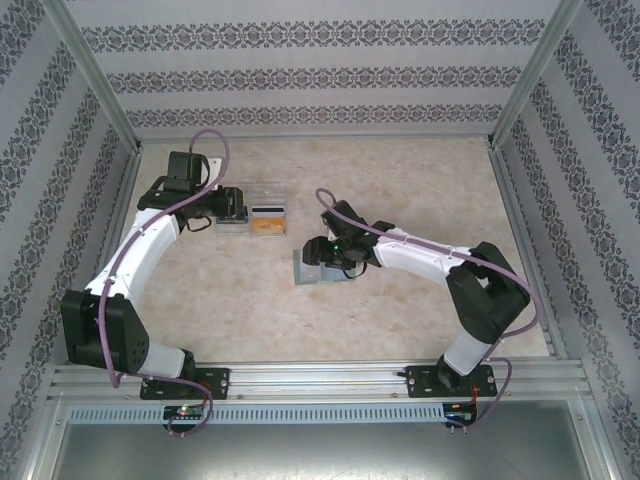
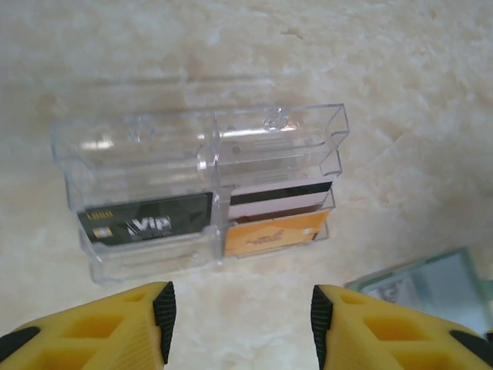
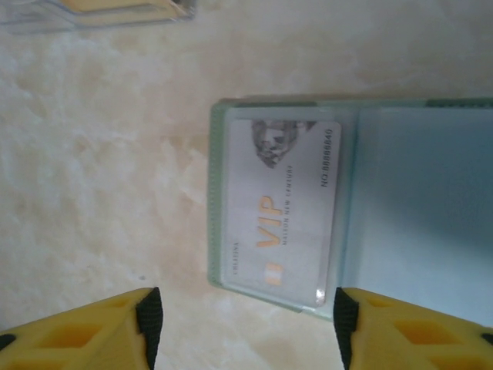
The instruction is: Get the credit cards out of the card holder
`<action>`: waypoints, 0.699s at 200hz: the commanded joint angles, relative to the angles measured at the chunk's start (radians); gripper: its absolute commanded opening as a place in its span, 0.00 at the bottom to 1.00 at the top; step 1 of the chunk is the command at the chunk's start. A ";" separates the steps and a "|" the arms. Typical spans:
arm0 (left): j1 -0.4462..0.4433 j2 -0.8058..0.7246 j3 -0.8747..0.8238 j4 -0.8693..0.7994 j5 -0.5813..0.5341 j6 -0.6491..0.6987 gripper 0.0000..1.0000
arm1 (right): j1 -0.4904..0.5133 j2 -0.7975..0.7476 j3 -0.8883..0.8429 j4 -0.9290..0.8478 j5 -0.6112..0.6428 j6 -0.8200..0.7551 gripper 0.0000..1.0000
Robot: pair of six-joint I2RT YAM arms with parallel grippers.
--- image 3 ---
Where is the clear acrylic card tray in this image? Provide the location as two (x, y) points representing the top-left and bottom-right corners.
(0, 0), (196, 36)

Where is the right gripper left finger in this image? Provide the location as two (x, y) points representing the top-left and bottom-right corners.
(0, 287), (163, 370)

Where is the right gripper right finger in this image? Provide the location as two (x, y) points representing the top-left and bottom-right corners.
(333, 287), (493, 370)

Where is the silver VIP card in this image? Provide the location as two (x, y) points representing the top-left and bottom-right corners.
(221, 117), (343, 309)

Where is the gold VIP card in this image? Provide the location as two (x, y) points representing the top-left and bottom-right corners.
(61, 0), (193, 19)

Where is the green card holder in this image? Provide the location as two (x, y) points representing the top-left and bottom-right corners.
(207, 98), (493, 325)

